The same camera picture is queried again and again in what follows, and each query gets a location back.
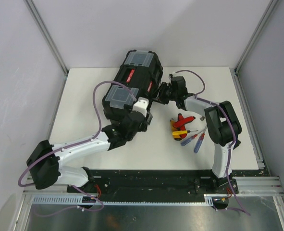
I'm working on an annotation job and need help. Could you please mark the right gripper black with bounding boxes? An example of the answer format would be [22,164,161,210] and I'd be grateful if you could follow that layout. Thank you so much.
[149,82,178,105]

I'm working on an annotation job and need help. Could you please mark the black plastic toolbox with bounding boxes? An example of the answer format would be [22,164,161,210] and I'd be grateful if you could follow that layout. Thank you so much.
[102,50,163,124]

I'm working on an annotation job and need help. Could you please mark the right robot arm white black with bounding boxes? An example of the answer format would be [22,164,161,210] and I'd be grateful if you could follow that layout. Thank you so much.
[155,76,242,193]

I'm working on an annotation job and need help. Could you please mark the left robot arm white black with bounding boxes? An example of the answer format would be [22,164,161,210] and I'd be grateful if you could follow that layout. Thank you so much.
[26,111,152,193]

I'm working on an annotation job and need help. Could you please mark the yellow utility knife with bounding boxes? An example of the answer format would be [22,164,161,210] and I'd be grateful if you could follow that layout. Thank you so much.
[169,117,190,141]

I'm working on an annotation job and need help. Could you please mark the blue screwdriver left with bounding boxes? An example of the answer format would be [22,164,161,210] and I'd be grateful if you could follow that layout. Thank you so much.
[181,130,205,146]

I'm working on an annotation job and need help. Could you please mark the blue screwdriver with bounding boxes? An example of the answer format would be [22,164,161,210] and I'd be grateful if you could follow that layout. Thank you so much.
[194,126,207,154]
[181,130,205,146]

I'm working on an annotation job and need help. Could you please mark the blue screwdriver right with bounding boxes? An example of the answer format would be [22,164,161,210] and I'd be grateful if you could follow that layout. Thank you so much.
[194,126,207,154]

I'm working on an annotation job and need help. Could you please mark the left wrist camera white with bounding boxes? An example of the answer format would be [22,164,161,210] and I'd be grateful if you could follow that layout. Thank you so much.
[132,97,149,117]

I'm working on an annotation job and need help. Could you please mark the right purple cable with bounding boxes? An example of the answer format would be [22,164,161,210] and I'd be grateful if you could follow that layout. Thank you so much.
[176,69,251,215]

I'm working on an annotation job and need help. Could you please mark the purple cable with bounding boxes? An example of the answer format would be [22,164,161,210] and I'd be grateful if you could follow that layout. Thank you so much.
[176,69,251,215]
[17,81,139,217]

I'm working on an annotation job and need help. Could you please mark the red handled pliers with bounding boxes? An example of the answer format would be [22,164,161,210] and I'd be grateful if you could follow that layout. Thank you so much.
[173,113,196,130]

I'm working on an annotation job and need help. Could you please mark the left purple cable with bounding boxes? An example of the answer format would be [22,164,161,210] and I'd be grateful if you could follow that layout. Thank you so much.
[17,81,139,217]

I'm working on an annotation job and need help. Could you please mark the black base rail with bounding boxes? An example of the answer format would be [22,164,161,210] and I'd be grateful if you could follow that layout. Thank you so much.
[80,169,239,202]

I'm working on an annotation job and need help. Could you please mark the grey slotted cable duct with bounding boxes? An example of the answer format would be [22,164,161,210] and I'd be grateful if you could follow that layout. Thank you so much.
[32,195,227,206]

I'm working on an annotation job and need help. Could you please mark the right aluminium frame post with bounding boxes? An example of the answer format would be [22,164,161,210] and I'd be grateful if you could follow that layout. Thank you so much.
[234,0,281,74]

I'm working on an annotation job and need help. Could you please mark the aluminium frame post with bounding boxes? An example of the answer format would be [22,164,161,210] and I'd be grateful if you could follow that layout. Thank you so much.
[24,0,69,76]
[234,0,281,74]

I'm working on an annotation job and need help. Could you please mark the left aluminium frame post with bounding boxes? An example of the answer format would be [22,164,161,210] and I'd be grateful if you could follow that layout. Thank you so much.
[24,0,69,76]

